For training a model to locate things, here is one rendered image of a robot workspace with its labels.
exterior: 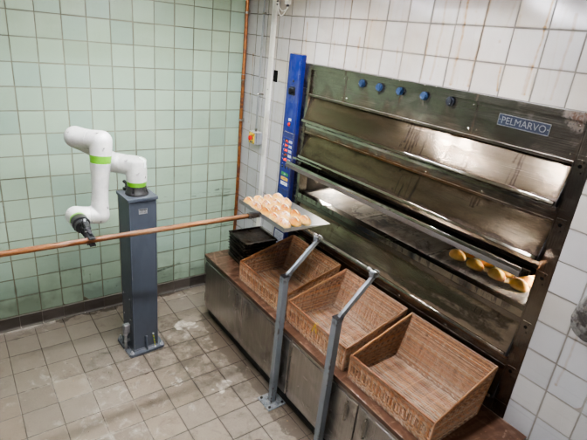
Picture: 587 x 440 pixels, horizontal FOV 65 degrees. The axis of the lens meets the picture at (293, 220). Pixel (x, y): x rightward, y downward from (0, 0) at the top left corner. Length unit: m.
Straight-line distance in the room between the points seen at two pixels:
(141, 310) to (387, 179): 1.94
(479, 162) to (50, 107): 2.74
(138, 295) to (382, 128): 1.99
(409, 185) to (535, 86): 0.84
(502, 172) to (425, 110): 0.55
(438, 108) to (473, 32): 0.39
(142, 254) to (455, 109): 2.16
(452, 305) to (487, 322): 0.20
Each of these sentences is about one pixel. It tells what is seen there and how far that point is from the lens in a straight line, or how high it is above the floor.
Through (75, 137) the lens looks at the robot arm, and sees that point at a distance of 2.87.
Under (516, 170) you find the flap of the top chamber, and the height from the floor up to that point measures 1.80.
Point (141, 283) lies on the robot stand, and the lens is 3.40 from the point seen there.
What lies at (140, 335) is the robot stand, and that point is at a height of 0.14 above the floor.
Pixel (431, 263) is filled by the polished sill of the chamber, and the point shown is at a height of 1.17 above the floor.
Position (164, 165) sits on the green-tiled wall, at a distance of 3.92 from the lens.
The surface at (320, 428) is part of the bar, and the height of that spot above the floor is 0.22.
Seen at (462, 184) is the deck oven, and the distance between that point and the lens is 2.50.
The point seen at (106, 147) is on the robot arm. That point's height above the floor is 1.59.
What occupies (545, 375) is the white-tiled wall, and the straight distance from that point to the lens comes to 2.52.
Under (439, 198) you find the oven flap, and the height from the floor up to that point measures 1.54.
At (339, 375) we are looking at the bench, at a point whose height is 0.58.
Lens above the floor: 2.27
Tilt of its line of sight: 22 degrees down
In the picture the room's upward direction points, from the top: 6 degrees clockwise
